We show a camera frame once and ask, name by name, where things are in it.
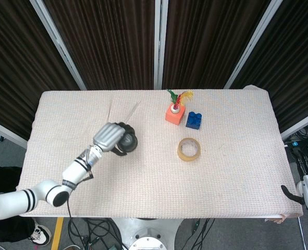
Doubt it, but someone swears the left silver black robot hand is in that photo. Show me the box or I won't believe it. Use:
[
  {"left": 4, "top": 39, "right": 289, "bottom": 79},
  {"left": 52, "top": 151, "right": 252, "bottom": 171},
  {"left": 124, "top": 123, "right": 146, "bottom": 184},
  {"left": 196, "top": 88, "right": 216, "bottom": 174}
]
[{"left": 92, "top": 121, "right": 137, "bottom": 157}]

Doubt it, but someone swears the black round object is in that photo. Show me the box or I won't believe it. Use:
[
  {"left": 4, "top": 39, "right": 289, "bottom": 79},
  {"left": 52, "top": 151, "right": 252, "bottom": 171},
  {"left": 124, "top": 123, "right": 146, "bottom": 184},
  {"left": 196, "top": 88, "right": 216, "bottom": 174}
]
[{"left": 116, "top": 124, "right": 139, "bottom": 156}]

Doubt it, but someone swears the black round dice tray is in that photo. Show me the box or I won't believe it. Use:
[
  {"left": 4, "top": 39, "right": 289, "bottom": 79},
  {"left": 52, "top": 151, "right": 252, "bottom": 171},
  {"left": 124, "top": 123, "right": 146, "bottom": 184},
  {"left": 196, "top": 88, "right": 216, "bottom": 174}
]
[{"left": 119, "top": 127, "right": 139, "bottom": 156}]

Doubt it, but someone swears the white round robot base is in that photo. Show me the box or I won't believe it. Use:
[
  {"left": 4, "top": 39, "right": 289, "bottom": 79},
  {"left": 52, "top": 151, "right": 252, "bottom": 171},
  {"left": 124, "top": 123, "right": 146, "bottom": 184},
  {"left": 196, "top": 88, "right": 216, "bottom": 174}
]
[{"left": 112, "top": 217, "right": 183, "bottom": 250}]

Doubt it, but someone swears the clear plastic straw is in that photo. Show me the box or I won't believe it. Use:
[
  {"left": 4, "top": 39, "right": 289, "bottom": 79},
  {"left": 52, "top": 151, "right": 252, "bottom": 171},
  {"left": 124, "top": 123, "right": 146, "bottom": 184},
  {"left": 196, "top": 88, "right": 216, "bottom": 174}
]
[{"left": 126, "top": 102, "right": 141, "bottom": 123}]

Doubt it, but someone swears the black equipment with green lights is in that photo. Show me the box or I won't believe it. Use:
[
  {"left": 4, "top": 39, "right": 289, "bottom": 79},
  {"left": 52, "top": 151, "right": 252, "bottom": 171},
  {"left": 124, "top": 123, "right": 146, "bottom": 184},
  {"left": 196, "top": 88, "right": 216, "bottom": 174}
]
[{"left": 284, "top": 136, "right": 308, "bottom": 157}]

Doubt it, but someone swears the orange foam block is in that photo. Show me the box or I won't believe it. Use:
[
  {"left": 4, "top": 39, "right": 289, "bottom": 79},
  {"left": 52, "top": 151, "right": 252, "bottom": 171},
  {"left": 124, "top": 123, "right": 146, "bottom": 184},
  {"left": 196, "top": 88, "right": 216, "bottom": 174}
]
[{"left": 165, "top": 102, "right": 186, "bottom": 126}]

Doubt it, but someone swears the colourful feather shuttlecock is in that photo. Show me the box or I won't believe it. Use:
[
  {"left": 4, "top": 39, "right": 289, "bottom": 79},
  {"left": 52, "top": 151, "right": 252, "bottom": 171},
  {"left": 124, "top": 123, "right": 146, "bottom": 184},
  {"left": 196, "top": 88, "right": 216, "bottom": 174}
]
[{"left": 166, "top": 89, "right": 194, "bottom": 115}]

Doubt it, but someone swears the yellowish packing tape roll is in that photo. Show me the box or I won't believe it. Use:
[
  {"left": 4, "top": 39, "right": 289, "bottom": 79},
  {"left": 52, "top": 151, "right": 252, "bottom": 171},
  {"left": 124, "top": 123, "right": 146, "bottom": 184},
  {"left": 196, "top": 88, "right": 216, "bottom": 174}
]
[{"left": 177, "top": 137, "right": 202, "bottom": 163}]

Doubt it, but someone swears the beige waffle tablecloth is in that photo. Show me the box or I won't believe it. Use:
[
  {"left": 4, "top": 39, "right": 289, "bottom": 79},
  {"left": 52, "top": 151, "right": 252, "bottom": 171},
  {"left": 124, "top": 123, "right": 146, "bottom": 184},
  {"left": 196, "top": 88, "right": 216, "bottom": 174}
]
[{"left": 11, "top": 84, "right": 304, "bottom": 224}]

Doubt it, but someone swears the blue building brick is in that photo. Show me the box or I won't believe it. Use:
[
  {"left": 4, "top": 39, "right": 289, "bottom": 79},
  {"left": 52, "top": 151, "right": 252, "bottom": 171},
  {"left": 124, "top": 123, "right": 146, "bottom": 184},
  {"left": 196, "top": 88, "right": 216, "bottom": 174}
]
[{"left": 185, "top": 111, "right": 203, "bottom": 130}]

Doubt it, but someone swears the dark pleated partition panel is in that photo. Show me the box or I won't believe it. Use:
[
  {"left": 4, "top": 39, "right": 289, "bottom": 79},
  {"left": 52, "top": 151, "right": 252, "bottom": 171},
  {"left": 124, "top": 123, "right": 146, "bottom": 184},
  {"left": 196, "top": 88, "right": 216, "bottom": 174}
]
[
  {"left": 43, "top": 0, "right": 156, "bottom": 91},
  {"left": 0, "top": 0, "right": 80, "bottom": 141},
  {"left": 231, "top": 0, "right": 308, "bottom": 132},
  {"left": 162, "top": 0, "right": 272, "bottom": 90}
]

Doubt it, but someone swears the yellow floor tape strip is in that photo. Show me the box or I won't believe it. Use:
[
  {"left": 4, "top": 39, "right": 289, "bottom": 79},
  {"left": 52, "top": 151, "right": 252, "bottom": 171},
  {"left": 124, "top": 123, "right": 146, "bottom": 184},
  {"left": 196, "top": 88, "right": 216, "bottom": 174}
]
[{"left": 51, "top": 217, "right": 65, "bottom": 250}]

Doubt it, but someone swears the person in black clothing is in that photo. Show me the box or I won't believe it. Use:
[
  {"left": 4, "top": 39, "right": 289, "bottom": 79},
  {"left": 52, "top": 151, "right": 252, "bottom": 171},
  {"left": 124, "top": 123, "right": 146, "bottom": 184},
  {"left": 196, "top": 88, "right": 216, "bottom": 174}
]
[{"left": 0, "top": 162, "right": 36, "bottom": 243}]

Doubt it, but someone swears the black and white sneaker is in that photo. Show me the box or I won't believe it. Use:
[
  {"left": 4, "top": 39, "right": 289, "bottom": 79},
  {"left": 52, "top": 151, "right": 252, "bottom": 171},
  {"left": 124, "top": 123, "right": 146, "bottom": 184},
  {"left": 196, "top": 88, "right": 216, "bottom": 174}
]
[{"left": 28, "top": 220, "right": 52, "bottom": 246}]

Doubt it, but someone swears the aluminium partition rail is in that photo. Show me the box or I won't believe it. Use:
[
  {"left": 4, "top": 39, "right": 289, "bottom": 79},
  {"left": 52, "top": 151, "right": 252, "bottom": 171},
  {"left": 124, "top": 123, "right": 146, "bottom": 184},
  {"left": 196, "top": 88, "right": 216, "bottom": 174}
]
[
  {"left": 280, "top": 108, "right": 308, "bottom": 142},
  {"left": 0, "top": 116, "right": 29, "bottom": 149}
]

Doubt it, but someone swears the black floor cable bundle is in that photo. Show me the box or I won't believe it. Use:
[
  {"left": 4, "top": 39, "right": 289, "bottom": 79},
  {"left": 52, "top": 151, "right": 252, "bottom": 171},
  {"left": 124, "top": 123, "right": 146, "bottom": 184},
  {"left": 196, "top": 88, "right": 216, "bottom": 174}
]
[
  {"left": 67, "top": 218, "right": 130, "bottom": 250},
  {"left": 191, "top": 218, "right": 216, "bottom": 239}
]

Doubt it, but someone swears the aluminium partition post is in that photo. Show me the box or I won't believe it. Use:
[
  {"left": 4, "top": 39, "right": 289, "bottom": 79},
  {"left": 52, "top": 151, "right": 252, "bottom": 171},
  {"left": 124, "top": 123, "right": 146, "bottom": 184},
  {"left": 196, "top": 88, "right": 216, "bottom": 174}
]
[
  {"left": 153, "top": 0, "right": 169, "bottom": 90},
  {"left": 29, "top": 0, "right": 87, "bottom": 91},
  {"left": 223, "top": 0, "right": 285, "bottom": 90}
]

